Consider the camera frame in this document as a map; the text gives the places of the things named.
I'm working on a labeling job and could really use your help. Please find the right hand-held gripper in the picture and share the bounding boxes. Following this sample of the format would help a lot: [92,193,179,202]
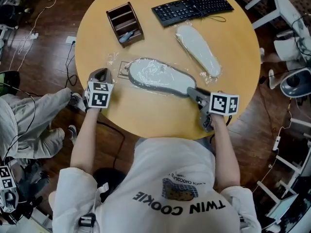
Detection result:
[186,86,240,133]

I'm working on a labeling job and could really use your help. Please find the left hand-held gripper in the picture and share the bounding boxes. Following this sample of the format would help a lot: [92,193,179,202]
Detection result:
[84,67,115,113]

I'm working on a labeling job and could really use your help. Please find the grey-trimmed white footwear slipper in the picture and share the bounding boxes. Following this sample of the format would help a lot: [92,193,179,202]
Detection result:
[126,56,197,99]

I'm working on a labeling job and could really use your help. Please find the beige-soled white footwear slipper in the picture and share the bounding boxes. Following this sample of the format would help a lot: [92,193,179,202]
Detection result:
[175,24,221,79]

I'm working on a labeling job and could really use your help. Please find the person's right forearm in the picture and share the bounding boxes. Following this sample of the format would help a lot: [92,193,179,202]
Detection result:
[210,113,242,194]

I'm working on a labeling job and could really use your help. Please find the person's left forearm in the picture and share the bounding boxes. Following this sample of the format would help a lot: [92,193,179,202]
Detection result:
[69,107,103,177]

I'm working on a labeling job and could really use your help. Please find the brown wooden desk organizer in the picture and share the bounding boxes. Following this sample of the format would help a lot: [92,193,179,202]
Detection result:
[105,1,145,49]

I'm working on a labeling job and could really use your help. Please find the grey-blue small tool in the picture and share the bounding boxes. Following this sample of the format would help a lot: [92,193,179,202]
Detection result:
[119,31,137,44]

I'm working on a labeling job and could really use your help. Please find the white printed t-shirt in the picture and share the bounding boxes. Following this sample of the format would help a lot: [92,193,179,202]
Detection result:
[48,137,263,233]

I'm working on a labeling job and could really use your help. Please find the black computer keyboard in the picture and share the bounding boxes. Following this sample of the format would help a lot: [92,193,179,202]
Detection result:
[151,0,235,28]

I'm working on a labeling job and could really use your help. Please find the black chair seat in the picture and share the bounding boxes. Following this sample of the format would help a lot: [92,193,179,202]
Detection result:
[0,70,21,97]

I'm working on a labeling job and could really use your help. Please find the grey fan housing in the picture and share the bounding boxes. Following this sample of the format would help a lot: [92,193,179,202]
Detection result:
[279,67,311,99]

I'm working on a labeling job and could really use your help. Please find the white metal rack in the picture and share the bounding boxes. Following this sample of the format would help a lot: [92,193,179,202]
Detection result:
[252,117,311,228]

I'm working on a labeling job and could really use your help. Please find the white side table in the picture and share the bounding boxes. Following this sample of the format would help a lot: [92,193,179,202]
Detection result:
[244,0,311,63]

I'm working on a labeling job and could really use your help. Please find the black floor cable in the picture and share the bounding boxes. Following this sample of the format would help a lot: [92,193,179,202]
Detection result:
[65,40,79,88]

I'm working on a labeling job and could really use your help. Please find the black cable under table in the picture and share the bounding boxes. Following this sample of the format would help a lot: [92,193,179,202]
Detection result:
[96,121,126,170]

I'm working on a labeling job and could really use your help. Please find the black keyboard cable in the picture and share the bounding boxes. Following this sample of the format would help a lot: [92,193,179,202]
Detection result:
[194,10,227,23]

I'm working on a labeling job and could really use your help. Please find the white floor cable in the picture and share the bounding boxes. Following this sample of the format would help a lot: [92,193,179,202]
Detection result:
[9,0,57,70]

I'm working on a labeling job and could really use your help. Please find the black harness strap buckle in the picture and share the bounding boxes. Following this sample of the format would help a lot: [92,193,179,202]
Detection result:
[78,213,97,228]

